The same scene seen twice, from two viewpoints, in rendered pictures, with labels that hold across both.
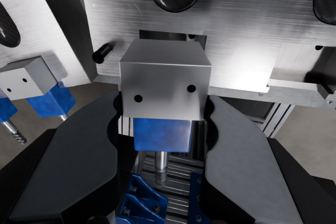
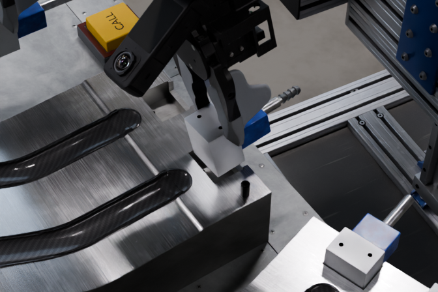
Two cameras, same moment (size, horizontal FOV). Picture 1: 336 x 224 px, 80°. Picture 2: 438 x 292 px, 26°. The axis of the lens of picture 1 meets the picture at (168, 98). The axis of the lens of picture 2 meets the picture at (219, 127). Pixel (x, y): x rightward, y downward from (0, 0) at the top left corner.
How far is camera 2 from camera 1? 0.91 m
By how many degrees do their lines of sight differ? 41
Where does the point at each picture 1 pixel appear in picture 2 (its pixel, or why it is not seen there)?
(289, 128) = (342, 77)
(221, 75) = not seen: hidden behind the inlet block
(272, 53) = (171, 120)
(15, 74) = (341, 252)
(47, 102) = (365, 231)
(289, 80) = (180, 105)
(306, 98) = not seen: hidden behind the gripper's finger
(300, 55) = (164, 115)
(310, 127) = (304, 55)
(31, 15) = (284, 278)
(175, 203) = not seen: outside the picture
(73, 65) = (307, 235)
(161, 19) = (198, 176)
